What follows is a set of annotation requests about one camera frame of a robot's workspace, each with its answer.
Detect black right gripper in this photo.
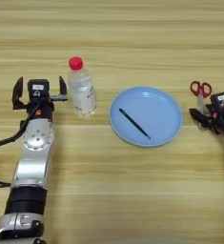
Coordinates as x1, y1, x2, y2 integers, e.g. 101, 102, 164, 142
189, 106, 224, 136

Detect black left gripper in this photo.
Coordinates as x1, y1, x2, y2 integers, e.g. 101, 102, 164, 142
11, 75, 69, 122

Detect red-handled scissors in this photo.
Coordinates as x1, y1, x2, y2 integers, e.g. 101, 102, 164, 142
189, 80, 213, 130

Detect clear red-capped water bottle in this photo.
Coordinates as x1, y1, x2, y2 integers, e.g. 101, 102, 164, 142
68, 56, 97, 118

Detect thin black pen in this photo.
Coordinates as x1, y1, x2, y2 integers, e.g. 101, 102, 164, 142
118, 108, 152, 140

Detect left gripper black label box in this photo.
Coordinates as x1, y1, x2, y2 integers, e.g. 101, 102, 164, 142
27, 79, 51, 99

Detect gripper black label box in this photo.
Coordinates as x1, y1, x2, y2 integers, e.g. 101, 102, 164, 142
27, 79, 51, 99
210, 91, 224, 111

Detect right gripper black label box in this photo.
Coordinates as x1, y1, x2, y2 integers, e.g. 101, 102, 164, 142
210, 91, 224, 111

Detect light blue round plate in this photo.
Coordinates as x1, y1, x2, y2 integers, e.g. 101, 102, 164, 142
109, 86, 183, 148

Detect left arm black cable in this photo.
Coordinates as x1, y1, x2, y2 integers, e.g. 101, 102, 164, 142
0, 101, 39, 189

